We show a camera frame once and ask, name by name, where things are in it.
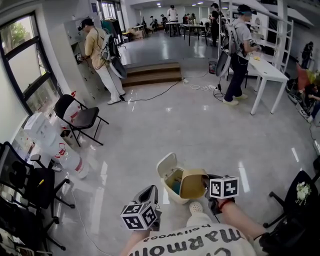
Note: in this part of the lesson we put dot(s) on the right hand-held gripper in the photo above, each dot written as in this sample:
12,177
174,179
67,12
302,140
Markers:
223,187

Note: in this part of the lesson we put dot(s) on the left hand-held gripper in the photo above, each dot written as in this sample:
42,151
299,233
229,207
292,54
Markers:
137,217

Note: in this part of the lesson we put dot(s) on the cream open-lid trash bin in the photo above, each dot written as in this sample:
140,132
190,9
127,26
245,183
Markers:
166,165

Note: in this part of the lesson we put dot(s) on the person's right forearm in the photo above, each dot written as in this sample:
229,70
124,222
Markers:
240,220

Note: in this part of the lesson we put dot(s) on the person's left forearm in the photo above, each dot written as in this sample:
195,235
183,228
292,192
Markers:
132,243

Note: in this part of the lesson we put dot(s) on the person's white clog shoe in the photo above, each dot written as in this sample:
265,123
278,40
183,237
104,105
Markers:
195,207

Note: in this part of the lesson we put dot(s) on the person's white trousers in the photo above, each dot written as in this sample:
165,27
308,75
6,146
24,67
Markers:
198,220

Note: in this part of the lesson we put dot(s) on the person's printed t-shirt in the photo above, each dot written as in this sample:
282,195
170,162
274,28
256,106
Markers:
200,245

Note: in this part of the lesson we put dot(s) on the large clear water bottle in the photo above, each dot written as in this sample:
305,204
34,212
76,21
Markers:
75,162
75,115

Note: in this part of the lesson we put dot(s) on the white floor power strip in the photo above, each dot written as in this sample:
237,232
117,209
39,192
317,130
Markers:
56,169

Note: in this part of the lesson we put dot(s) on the black mesh office chair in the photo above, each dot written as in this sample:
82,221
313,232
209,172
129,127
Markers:
25,225
45,197

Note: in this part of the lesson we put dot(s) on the white flower bunch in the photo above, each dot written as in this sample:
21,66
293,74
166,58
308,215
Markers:
303,192

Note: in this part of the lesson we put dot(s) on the black armchair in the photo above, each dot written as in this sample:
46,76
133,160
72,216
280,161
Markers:
300,225

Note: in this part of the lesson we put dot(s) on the small square bin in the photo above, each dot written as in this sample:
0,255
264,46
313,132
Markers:
67,137

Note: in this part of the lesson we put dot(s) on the black folding chair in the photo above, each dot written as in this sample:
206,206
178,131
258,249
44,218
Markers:
86,116

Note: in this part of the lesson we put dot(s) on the dark mesh waste basket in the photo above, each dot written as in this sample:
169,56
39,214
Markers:
212,68

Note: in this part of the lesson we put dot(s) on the brown wooden steps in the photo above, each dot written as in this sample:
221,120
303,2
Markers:
152,75

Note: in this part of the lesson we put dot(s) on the white water dispenser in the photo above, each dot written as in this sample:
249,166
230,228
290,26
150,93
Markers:
42,132

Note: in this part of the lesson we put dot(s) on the white table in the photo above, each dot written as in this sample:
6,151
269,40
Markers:
268,70

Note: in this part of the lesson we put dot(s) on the black framed table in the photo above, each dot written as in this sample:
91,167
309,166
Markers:
195,26
173,23

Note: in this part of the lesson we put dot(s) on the cardboard box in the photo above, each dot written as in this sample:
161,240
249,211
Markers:
137,33

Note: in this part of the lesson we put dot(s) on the white shelf rack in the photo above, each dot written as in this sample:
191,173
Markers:
275,27

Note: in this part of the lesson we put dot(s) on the grey locker cabinet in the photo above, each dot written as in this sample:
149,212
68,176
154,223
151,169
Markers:
75,55

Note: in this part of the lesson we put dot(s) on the black rack with teal cloth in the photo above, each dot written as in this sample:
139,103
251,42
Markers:
110,26

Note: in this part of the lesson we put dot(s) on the black framed window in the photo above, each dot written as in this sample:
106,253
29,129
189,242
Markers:
22,62

